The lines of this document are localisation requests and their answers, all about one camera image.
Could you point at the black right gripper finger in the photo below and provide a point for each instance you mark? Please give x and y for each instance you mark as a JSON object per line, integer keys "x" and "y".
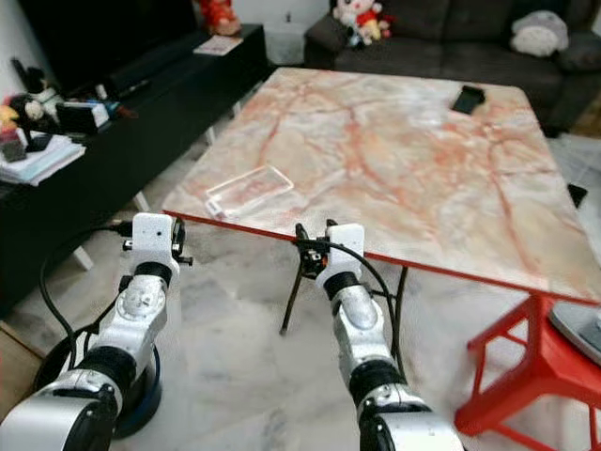
{"x": 300, "y": 236}
{"x": 331, "y": 226}

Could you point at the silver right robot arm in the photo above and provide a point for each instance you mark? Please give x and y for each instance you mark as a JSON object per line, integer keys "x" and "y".
{"x": 357, "y": 324}

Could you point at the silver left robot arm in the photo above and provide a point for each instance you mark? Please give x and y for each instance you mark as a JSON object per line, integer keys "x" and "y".
{"x": 141, "y": 310}

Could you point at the clear plastic tray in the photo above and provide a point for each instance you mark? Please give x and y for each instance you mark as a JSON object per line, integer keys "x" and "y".
{"x": 249, "y": 193}

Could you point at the black low tv cabinet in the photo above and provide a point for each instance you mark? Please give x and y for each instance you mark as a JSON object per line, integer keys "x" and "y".
{"x": 113, "y": 178}

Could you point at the round black blue floor device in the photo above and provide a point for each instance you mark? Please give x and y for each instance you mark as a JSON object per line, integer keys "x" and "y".
{"x": 147, "y": 390}

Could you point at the white paper stack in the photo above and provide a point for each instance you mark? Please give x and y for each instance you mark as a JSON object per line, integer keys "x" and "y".
{"x": 42, "y": 162}

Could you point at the black white small box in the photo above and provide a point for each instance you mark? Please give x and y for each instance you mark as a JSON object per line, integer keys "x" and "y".
{"x": 80, "y": 117}

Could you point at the black soundbar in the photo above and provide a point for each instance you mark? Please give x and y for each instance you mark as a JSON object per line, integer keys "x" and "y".
{"x": 150, "y": 64}

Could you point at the black phone stand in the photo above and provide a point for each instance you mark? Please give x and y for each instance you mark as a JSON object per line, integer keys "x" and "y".
{"x": 468, "y": 100}

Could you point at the white lace covered side table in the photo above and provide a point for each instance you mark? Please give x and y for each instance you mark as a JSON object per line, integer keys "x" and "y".
{"x": 286, "y": 42}

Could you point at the black white mouse plush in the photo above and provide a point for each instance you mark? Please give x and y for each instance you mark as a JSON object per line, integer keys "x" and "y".
{"x": 38, "y": 103}

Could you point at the red white booklet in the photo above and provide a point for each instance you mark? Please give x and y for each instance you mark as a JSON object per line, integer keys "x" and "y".
{"x": 218, "y": 46}

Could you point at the dark grey fabric sofa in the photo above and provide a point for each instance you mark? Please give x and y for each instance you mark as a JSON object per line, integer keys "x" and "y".
{"x": 441, "y": 56}

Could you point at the yellow red toy figure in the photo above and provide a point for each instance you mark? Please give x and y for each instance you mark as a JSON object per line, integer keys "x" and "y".
{"x": 11, "y": 127}

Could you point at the light wooden furniture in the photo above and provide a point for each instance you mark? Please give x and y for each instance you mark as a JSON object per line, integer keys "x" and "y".
{"x": 14, "y": 366}

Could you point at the cartoon boy plush doll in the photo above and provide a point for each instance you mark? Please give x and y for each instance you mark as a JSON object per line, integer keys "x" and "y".
{"x": 359, "y": 17}

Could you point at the black television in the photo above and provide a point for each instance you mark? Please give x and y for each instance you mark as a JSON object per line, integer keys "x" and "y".
{"x": 94, "y": 38}

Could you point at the red dressed doll figure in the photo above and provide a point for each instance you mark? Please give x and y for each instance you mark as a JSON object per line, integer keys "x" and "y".
{"x": 219, "y": 14}

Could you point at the black power adapter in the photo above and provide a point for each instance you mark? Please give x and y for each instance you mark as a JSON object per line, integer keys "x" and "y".
{"x": 577, "y": 194}

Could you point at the black mesh grey floor fan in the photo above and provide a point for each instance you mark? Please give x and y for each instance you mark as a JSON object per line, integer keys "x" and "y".
{"x": 577, "y": 329}

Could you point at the grey white round plush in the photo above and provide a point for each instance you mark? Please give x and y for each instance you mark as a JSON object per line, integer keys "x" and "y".
{"x": 539, "y": 36}

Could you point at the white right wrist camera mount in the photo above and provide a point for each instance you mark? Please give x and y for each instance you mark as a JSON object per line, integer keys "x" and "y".
{"x": 345, "y": 244}

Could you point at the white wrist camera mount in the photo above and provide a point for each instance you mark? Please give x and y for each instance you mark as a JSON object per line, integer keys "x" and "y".
{"x": 345, "y": 244}
{"x": 153, "y": 238}

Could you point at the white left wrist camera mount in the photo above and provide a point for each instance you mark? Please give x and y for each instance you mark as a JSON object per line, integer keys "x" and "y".
{"x": 153, "y": 238}

